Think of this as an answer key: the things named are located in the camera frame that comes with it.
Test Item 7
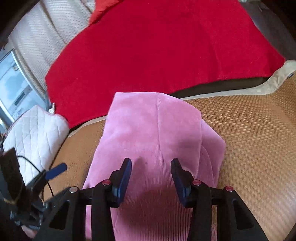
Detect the pink corduroy garment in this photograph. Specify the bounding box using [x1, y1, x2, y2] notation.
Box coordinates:
[84, 92, 226, 240]

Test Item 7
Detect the white quilted cushion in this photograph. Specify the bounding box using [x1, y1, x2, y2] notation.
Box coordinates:
[3, 105, 69, 184]

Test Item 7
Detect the woven rattan bed mat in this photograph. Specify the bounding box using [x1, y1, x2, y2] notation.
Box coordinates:
[51, 60, 295, 240]

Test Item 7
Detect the beige dotted curtain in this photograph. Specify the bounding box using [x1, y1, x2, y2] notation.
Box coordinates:
[7, 1, 95, 97]

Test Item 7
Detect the red blanket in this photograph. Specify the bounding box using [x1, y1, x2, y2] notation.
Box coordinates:
[46, 1, 285, 128]

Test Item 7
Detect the red pillow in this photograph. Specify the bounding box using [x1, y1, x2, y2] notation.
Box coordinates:
[89, 0, 121, 25]

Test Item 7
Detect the black cable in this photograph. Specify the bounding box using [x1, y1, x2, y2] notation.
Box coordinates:
[16, 155, 55, 197]

